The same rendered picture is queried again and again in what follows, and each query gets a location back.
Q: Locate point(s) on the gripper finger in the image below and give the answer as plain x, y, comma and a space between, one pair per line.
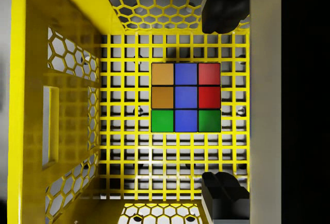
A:
224, 10
227, 198

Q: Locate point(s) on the puzzle cube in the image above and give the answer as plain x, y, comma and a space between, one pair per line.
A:
185, 97

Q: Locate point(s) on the yellow basket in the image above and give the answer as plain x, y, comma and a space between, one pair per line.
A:
31, 79

